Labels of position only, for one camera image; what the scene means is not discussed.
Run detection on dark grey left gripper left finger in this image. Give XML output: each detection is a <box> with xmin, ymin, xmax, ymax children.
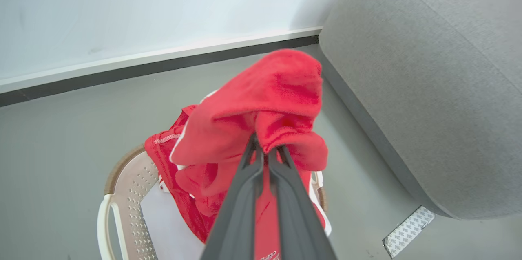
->
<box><xmin>200</xmin><ymin>133</ymin><xmax>264</xmax><ymax>260</ymax></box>

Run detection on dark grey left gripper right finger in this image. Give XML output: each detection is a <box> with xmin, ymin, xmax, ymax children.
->
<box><xmin>267</xmin><ymin>145</ymin><xmax>338</xmax><ymax>260</ymax></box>

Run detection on red mesh jersey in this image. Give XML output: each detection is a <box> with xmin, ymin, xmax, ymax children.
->
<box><xmin>145</xmin><ymin>105</ymin><xmax>327</xmax><ymax>260</ymax></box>

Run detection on red fleece garment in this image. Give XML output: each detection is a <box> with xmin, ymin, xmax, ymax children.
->
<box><xmin>169</xmin><ymin>49</ymin><xmax>329</xmax><ymax>208</ymax></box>

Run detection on white cloth basket liner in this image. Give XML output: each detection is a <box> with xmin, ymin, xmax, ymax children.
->
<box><xmin>141</xmin><ymin>189</ymin><xmax>206</xmax><ymax>260</ymax></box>

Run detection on white perforated laundry basket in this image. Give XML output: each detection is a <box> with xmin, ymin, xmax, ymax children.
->
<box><xmin>97</xmin><ymin>144</ymin><xmax>332</xmax><ymax>260</ymax></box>

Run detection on white and black baseboard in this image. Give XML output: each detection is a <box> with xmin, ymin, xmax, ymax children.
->
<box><xmin>0</xmin><ymin>26</ymin><xmax>323</xmax><ymax>108</ymax></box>

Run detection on grey fabric sofa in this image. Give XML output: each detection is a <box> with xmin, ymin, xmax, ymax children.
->
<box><xmin>318</xmin><ymin>0</ymin><xmax>522</xmax><ymax>220</ymax></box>

